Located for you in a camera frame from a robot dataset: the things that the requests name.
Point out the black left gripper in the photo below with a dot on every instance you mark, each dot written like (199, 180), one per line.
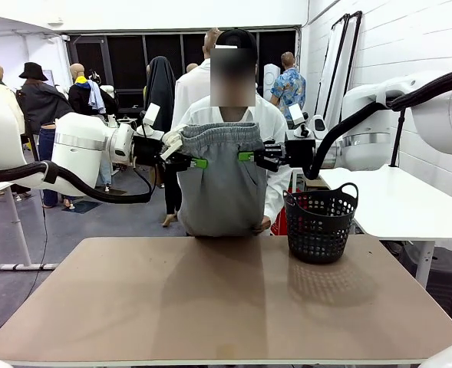
(147, 151)

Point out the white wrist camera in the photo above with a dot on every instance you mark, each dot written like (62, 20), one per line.
(296, 114)
(151, 114)

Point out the mannequin in dark jacket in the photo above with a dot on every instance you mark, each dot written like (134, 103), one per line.
(43, 103)

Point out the red plastic object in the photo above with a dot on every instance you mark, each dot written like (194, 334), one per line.
(279, 224)

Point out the white head-mounted camera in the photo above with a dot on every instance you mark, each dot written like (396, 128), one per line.
(225, 46)

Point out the white desk with T-leg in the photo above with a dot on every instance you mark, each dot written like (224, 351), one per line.
(18, 230)

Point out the person's left hand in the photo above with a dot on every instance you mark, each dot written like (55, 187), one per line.
(263, 226)

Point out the black cap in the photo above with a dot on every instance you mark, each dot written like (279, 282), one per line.
(237, 37)

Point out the person in white coat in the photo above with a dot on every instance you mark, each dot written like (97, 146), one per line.
(271, 115)

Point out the white tower appliance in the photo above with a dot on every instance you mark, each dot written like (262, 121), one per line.
(271, 80)

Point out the black perforated laundry basket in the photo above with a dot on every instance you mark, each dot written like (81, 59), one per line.
(317, 226)

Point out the black plastic stool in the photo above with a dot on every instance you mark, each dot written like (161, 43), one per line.
(444, 283)

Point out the dark glass window front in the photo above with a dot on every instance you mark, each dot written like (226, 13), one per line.
(126, 57)

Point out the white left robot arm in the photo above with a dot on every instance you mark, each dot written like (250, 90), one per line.
(80, 149)

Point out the light blue hanging shirt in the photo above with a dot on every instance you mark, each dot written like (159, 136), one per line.
(95, 96)

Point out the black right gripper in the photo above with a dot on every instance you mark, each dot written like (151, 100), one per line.
(300, 153)

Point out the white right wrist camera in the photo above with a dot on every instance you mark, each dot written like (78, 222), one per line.
(296, 114)

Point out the grey training pants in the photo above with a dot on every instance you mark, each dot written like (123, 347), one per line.
(218, 191)

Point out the mannequin in black yellow-collared jacket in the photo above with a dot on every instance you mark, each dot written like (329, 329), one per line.
(79, 96)

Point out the mannequin in blue jeans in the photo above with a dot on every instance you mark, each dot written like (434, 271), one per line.
(46, 153)

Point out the black brimmed hat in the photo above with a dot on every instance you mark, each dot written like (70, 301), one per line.
(33, 71)

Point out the man in floral shirt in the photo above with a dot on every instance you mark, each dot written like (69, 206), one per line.
(289, 88)

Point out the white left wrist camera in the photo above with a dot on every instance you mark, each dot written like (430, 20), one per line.
(151, 114)

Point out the white side table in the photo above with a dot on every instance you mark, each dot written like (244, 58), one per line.
(402, 203)

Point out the mannequin in white coat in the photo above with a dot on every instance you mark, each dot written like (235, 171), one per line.
(191, 92)

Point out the bald mannequin head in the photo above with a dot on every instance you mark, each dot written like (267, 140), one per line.
(192, 68)

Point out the black tripod stand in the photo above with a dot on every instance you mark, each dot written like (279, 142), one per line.
(396, 145)

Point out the black framed white panel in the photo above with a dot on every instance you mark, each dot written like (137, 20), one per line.
(354, 57)
(327, 76)

